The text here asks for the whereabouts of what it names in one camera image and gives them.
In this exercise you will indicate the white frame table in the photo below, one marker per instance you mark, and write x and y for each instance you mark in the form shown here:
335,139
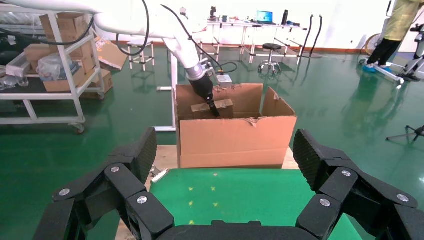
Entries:
232,24

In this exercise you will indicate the black tripod stand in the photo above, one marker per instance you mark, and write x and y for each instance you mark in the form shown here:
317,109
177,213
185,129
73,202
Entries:
418,130

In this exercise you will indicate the metal binder clip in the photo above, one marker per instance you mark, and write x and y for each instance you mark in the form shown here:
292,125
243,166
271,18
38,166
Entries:
160,175

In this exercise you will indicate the green table cloth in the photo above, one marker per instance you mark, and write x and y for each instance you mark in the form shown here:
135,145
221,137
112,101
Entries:
248,198

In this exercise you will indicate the cardboard box with print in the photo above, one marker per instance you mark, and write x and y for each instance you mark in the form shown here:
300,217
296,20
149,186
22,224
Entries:
99,86

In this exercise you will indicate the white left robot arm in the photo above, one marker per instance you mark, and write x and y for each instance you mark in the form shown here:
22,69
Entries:
126,23

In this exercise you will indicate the person in yellow shirt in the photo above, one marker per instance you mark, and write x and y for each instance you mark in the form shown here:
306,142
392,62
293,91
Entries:
414,66

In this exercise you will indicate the small brown cardboard box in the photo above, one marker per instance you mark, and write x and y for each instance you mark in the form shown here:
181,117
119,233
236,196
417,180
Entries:
34,53

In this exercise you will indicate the open laptop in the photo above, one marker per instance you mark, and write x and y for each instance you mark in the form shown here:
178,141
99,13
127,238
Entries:
265,16

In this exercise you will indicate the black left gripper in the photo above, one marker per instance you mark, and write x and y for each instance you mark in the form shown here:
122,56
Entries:
202,86

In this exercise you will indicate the black round swivel stool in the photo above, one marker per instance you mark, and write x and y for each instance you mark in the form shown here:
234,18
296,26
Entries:
271,47

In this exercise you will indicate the small white square stool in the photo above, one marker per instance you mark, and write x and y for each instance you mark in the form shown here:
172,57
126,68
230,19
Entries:
140,43

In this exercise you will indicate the large open cardboard carton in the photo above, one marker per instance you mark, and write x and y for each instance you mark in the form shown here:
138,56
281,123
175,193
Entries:
232,142

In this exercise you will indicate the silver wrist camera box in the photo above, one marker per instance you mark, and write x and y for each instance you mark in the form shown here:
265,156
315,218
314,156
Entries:
225,81

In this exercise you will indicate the round yellow fan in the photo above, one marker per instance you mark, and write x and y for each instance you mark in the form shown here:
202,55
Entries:
372,43

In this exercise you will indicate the clear plastic bag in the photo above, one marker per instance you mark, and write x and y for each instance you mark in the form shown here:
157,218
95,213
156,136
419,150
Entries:
54,66

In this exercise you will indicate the wide low cardboard box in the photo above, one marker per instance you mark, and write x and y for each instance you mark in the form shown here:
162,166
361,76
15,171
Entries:
63,85

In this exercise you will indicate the flattened cardboard sheet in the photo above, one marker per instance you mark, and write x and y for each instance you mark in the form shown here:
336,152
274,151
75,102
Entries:
111,54

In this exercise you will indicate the black bottle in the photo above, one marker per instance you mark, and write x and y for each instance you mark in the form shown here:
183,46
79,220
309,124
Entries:
285,17

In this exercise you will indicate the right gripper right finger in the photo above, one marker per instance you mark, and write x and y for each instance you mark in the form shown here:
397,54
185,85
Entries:
357,205

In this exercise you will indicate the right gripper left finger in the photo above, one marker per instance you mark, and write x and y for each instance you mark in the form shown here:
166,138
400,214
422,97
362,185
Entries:
109,202

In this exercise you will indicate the white shelving cart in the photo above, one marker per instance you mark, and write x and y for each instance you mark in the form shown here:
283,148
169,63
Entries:
71,82

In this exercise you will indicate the white metal post frame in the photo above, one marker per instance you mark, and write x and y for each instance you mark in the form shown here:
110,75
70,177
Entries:
174,99

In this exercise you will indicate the tall cardboard box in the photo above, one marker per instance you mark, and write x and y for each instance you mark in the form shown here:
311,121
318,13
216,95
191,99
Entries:
71,24

